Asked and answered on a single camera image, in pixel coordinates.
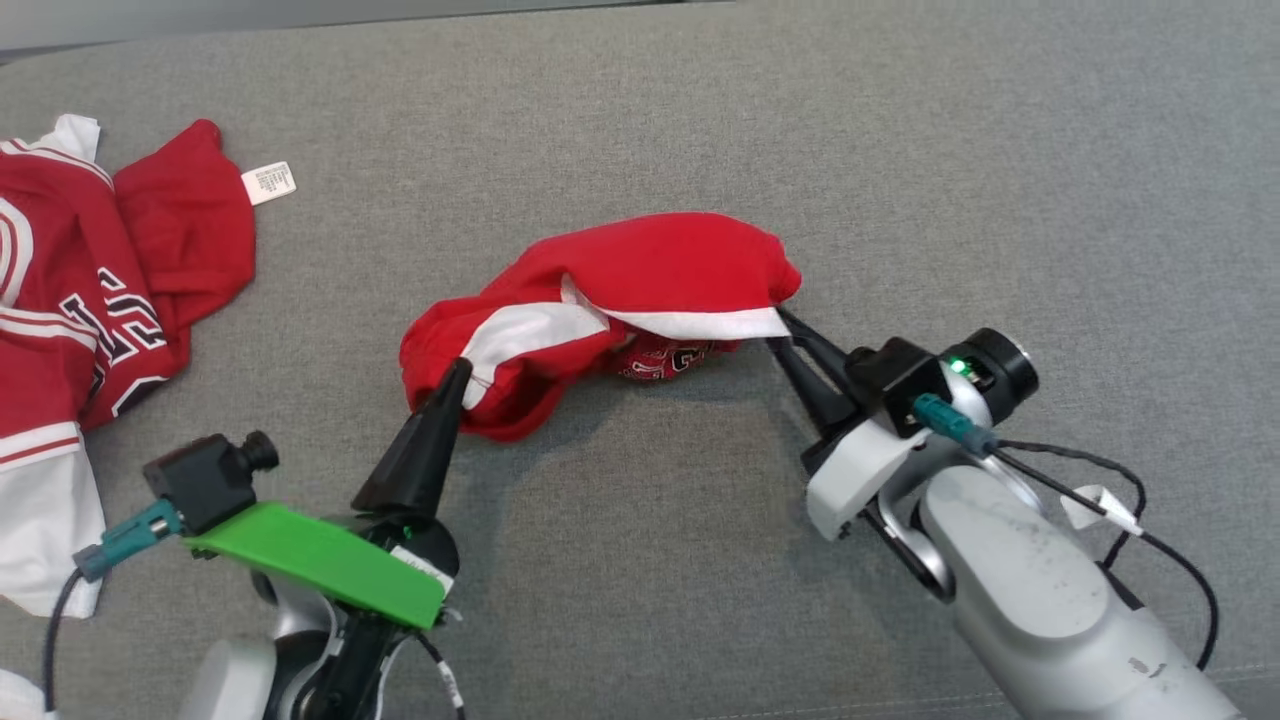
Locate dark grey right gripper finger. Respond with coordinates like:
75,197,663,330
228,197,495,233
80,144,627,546
780,311,853,387
767,339,858,437

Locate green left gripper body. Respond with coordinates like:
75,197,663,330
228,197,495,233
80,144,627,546
185,503,461,629

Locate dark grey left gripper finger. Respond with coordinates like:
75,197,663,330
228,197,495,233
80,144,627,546
405,358,474,523
352,360,463,516

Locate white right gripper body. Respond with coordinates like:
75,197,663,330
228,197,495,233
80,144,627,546
804,417,967,542

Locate red white shorts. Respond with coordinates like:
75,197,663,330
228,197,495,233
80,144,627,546
400,212,803,443

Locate red white jersey shirt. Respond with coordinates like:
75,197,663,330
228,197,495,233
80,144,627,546
0,113,298,618

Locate white crumpled cloth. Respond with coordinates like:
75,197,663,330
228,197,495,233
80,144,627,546
0,668,56,720

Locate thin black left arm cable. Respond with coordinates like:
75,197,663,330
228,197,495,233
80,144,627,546
413,632,468,720

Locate white cable label tag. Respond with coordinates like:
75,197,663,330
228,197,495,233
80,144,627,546
1060,485,1144,537

